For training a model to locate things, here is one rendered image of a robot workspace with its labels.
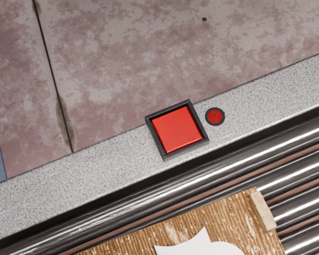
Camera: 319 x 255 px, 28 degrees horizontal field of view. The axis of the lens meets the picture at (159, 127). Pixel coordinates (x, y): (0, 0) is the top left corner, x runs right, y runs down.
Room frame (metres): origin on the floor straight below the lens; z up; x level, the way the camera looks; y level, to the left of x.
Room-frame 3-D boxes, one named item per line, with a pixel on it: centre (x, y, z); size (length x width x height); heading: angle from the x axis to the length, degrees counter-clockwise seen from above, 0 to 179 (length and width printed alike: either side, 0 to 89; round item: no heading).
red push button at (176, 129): (0.36, -0.03, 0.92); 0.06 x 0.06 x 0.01; 20
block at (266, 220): (0.21, -0.14, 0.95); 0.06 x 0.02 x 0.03; 17
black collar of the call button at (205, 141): (0.36, -0.03, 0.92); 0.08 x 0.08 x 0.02; 20
